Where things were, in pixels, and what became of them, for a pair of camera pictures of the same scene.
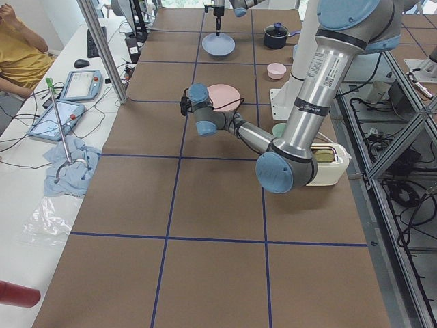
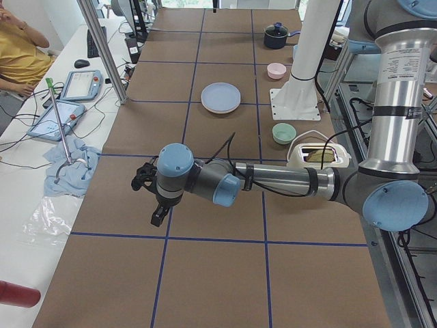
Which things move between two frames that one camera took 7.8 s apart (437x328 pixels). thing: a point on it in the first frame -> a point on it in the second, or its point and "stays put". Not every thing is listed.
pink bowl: x=276 y=70 stays put
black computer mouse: x=80 y=63 stays put
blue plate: x=218 y=45 -> x=220 y=96
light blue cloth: x=72 y=179 stays put
